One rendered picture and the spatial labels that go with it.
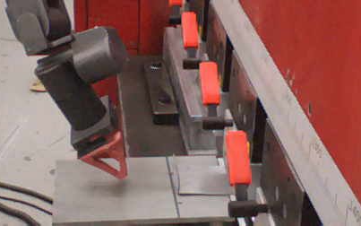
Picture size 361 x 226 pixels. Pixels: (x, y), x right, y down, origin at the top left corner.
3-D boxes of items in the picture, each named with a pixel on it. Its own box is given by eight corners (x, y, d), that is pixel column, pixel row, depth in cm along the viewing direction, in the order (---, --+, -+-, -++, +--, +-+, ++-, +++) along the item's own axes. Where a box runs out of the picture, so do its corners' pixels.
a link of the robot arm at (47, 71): (36, 53, 114) (24, 73, 109) (76, 36, 111) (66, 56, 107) (62, 91, 117) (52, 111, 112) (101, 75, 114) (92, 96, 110)
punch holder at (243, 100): (221, 159, 109) (229, 48, 101) (281, 158, 110) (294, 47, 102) (242, 220, 95) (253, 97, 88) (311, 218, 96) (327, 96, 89)
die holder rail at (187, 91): (162, 62, 199) (164, 27, 195) (185, 62, 200) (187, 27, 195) (188, 159, 154) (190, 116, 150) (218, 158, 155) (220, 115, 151)
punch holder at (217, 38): (201, 98, 126) (206, 0, 119) (252, 97, 128) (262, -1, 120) (216, 142, 113) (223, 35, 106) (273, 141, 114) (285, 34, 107)
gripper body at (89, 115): (114, 103, 120) (89, 65, 117) (116, 134, 111) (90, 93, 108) (77, 122, 121) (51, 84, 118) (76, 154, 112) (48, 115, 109)
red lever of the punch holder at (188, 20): (179, 10, 121) (183, 66, 117) (205, 10, 121) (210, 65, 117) (177, 16, 122) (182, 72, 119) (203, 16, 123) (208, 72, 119)
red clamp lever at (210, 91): (197, 59, 103) (202, 127, 99) (227, 58, 104) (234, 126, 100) (195, 65, 105) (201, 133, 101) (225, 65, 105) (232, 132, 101)
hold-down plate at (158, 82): (142, 70, 194) (142, 59, 192) (164, 70, 194) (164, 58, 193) (153, 125, 167) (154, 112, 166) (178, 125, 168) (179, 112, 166)
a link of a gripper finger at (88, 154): (141, 151, 121) (111, 104, 117) (144, 175, 115) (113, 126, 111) (103, 170, 122) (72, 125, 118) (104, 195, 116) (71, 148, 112)
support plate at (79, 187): (55, 164, 127) (55, 159, 127) (215, 160, 131) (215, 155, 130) (52, 229, 111) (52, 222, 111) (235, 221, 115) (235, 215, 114)
